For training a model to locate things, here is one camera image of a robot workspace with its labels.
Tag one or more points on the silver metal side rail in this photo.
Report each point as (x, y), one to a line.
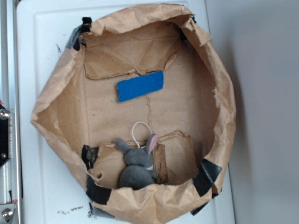
(11, 197)

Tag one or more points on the blue rectangular sponge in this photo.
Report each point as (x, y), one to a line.
(139, 86)

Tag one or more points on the grey plush bunny toy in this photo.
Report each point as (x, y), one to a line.
(140, 171)

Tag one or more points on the brown paper bag enclosure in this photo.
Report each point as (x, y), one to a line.
(79, 114)

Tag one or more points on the black metal bracket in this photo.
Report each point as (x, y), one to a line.
(5, 153)

